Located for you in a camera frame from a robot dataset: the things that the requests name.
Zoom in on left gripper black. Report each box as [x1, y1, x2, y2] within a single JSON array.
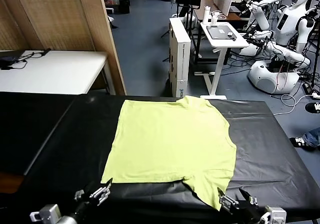
[[71, 177, 113, 221]]

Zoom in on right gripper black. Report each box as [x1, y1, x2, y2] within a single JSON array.
[[216, 186, 266, 223]]

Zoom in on yellow-green t-shirt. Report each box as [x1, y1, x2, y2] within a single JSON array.
[[100, 95, 238, 212]]

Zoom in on white rounded robot base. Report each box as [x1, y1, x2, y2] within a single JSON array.
[[247, 59, 300, 95]]

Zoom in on black white sneaker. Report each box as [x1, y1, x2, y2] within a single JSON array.
[[289, 136, 317, 152]]

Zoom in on black white-printed shoe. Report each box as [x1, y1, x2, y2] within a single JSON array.
[[305, 101, 320, 115]]

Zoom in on white table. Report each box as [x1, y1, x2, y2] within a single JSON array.
[[0, 49, 117, 96]]

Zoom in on tall white cardboard box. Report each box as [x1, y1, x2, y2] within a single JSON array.
[[168, 17, 192, 99]]

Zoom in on black pouch device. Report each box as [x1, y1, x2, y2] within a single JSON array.
[[0, 55, 20, 71]]

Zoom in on white standing desk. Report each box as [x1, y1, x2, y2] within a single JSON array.
[[194, 21, 250, 100]]

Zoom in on grey laptop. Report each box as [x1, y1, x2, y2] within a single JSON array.
[[206, 24, 239, 40]]

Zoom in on white humanoid robot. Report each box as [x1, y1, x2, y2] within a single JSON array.
[[245, 0, 287, 32], [239, 0, 317, 69]]

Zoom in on white cup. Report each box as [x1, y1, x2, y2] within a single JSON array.
[[210, 11, 221, 25]]

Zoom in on brown wooden desk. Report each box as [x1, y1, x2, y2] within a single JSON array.
[[193, 0, 254, 23]]

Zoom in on white bottle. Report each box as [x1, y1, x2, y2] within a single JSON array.
[[202, 5, 211, 25]]

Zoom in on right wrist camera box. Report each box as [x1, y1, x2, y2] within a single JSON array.
[[259, 205, 287, 224]]

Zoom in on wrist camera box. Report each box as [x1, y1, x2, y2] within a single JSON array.
[[259, 205, 287, 224], [29, 203, 62, 223]]

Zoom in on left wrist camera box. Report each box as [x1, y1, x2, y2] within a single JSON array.
[[29, 203, 62, 223]]

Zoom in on white floor cable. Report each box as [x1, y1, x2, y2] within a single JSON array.
[[272, 93, 314, 116]]

